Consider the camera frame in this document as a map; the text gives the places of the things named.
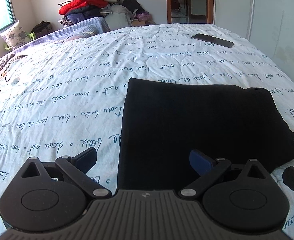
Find floral pillow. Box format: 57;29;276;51
0;20;29;49

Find black smartphone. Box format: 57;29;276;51
191;33;234;48

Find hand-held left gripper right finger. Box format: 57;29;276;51
178;149;274;201

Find black pants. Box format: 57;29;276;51
117;77;294;190

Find dark duffel bag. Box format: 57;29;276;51
31;21;54;38

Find wooden door frame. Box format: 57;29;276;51
165;0;215;25

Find pile of folded clothes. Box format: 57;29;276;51
58;0;122;27

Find grey cloth bundle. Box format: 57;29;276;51
104;4;133;32

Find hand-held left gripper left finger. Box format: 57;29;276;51
19;147;112;201

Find blue quilted blanket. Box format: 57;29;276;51
12;17;111;55

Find white script-printed bedspread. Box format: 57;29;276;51
0;23;294;240

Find purple cloth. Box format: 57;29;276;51
136;11;153;22

